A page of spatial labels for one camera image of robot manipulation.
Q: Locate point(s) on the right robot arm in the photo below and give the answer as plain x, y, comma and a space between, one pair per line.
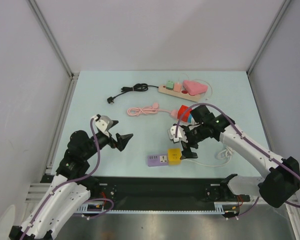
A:
279, 177

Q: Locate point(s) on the purple power strip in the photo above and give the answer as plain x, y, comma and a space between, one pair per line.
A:
157, 160

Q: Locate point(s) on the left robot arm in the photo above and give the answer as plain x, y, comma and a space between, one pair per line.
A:
71, 186

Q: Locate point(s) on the orange adapter plug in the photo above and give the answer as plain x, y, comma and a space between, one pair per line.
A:
177, 87

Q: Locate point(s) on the beige power strip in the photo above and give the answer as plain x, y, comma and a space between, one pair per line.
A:
183, 94

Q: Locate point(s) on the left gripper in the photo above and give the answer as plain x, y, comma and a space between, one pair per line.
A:
122, 140

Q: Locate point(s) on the green adapter plug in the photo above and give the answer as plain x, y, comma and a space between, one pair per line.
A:
169, 85

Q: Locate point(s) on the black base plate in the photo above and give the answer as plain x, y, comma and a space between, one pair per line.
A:
164, 194

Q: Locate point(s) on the pink power strip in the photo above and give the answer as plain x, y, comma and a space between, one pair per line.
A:
174, 114

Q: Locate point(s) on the pink triangular socket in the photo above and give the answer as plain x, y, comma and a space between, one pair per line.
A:
194, 87

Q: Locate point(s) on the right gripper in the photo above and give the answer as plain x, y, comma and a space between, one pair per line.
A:
187, 136

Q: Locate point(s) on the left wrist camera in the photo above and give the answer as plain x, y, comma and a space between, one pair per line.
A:
103, 124

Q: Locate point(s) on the blue adapter plug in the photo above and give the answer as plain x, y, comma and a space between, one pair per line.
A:
190, 119

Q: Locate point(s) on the yellow cube socket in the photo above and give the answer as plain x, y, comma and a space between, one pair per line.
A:
174, 156

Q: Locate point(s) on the red cube socket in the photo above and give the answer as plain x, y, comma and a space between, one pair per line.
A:
183, 112

